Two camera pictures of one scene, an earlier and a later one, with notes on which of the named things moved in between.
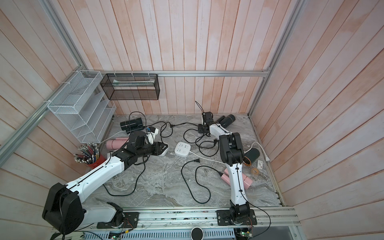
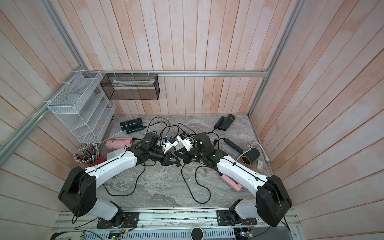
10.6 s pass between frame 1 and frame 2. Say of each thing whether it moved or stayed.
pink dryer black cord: stayed
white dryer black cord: stayed
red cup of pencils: stayed
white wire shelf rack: stayed
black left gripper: moved
